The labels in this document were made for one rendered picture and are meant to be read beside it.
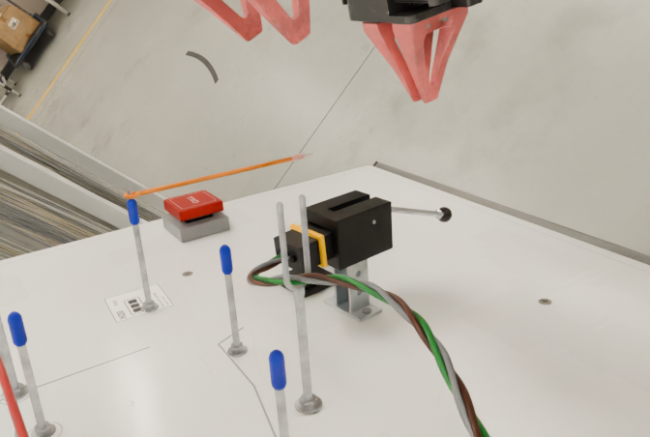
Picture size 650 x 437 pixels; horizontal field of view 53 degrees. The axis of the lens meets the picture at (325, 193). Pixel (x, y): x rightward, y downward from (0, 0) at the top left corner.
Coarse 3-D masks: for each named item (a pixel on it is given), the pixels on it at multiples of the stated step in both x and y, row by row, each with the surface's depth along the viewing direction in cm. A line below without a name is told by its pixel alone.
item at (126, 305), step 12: (156, 288) 59; (108, 300) 57; (120, 300) 57; (132, 300) 57; (144, 300) 57; (156, 300) 57; (168, 300) 56; (120, 312) 55; (132, 312) 55; (144, 312) 55
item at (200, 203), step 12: (192, 192) 73; (204, 192) 73; (168, 204) 70; (180, 204) 69; (192, 204) 69; (204, 204) 69; (216, 204) 69; (180, 216) 68; (192, 216) 68; (204, 216) 70
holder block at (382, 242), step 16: (352, 192) 53; (320, 208) 50; (336, 208) 50; (352, 208) 49; (368, 208) 49; (384, 208) 50; (320, 224) 49; (336, 224) 47; (352, 224) 48; (368, 224) 49; (384, 224) 50; (336, 240) 48; (352, 240) 49; (368, 240) 50; (384, 240) 51; (336, 256) 48; (352, 256) 49; (368, 256) 50
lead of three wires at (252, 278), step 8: (280, 256) 47; (288, 256) 47; (264, 264) 46; (272, 264) 47; (256, 272) 44; (248, 280) 43; (256, 280) 41; (264, 280) 40; (272, 280) 40; (280, 280) 39
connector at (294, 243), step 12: (312, 228) 49; (324, 228) 49; (276, 240) 48; (288, 240) 48; (300, 240) 47; (312, 240) 47; (276, 252) 49; (288, 252) 47; (300, 252) 46; (312, 252) 47; (288, 264) 48; (300, 264) 47; (312, 264) 47
